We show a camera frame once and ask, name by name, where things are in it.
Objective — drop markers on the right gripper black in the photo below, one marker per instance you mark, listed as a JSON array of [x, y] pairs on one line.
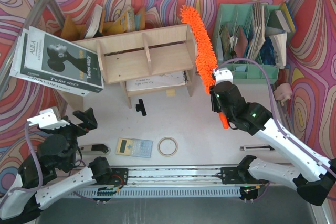
[[219, 98]]

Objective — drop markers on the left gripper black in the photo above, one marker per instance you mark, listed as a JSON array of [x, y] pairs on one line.
[[74, 128]]

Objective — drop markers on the orange microfiber duster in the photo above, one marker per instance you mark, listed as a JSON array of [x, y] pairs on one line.
[[206, 60]]

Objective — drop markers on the beige and blue calculator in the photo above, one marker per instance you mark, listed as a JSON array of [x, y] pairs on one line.
[[134, 147]]

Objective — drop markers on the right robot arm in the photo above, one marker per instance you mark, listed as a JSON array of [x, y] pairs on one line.
[[311, 175]]

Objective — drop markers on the wooden bookshelf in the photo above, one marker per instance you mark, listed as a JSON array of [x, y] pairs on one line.
[[145, 53]]

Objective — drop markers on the spiral notebook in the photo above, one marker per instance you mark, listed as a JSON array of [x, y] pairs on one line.
[[164, 80]]

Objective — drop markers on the yellow sticky note pad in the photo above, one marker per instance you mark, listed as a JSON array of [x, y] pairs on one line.
[[170, 92]]

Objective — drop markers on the pink piggy figurine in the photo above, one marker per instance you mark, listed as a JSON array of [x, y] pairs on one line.
[[283, 93]]

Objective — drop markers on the mint green desk organizer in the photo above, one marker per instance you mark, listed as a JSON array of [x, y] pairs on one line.
[[237, 34]]

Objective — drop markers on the black binder clip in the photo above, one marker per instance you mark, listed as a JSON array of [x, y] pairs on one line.
[[140, 107]]

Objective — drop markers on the black marker pen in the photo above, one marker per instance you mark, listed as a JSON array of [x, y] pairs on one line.
[[256, 148]]

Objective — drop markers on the Twins story book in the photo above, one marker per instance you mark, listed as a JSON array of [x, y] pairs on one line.
[[51, 58]]

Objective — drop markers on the white Chokladfabriken book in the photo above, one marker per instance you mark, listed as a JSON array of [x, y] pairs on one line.
[[16, 71]]

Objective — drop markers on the clear tape roll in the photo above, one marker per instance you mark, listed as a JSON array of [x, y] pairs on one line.
[[167, 146]]

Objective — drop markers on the yellow file rack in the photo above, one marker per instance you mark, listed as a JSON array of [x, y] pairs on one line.
[[127, 22]]

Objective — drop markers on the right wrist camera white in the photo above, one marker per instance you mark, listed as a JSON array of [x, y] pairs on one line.
[[222, 75]]

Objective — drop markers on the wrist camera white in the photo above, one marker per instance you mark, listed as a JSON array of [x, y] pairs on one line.
[[48, 119], [222, 75]]

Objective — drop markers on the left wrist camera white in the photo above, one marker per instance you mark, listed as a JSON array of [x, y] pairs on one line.
[[48, 119]]

